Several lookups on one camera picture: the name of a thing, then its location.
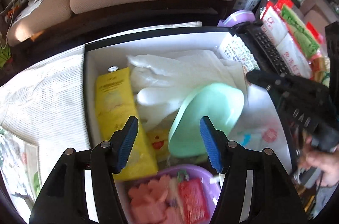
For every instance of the black remote control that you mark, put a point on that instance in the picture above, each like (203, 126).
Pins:
(265, 53)

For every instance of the person right hand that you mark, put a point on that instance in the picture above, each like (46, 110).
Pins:
(326, 162)

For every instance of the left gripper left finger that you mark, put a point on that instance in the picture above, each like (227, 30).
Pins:
(62, 198)

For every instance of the green carabiner clip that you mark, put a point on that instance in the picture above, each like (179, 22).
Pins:
(182, 176)

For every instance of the white plastic bag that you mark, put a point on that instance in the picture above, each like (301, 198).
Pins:
(160, 83)

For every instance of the black storage box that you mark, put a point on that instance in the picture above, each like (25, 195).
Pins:
(252, 121)

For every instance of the purple plastic bowl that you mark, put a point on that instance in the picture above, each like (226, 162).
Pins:
(210, 185)

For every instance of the red sachet packet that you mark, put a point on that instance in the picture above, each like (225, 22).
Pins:
(194, 202)

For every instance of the green seaweed snack bag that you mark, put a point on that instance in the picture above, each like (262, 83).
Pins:
(20, 167)

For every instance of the pink clip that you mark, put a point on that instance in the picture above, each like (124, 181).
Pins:
(149, 202)

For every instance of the red white snack bag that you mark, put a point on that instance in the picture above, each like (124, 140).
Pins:
(277, 32)

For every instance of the striped white tablecloth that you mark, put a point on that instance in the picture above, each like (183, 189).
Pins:
(52, 103)

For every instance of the purple round lid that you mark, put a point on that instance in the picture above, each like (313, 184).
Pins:
(236, 18)

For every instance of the yellow box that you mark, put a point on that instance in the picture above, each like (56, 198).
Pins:
(114, 104)

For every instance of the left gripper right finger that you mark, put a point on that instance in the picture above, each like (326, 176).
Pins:
(212, 144)

